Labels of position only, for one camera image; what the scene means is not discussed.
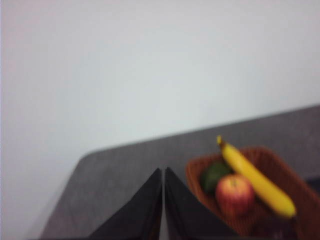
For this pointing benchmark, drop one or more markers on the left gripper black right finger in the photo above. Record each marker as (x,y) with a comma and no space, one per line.
(185,215)

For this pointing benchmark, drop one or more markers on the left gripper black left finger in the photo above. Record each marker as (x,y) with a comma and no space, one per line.
(140,215)

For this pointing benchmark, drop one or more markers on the dark green avocado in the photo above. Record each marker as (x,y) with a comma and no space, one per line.
(212,177)

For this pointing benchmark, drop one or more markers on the red yellow apple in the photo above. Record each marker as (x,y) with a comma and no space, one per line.
(235,195)

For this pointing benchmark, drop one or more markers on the yellow banana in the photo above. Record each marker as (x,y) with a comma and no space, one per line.
(260,185)

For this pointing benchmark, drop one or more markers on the brown wicker basket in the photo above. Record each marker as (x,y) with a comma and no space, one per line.
(302,200)

